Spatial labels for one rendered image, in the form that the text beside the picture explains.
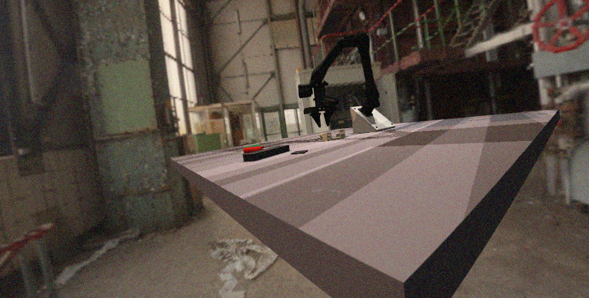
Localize red-handled screwdriver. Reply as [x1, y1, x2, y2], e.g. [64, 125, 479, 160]
[244, 146, 266, 154]

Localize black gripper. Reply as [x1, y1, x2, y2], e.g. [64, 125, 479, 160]
[304, 95, 339, 128]

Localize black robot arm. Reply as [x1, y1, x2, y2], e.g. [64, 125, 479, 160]
[298, 31, 380, 117]

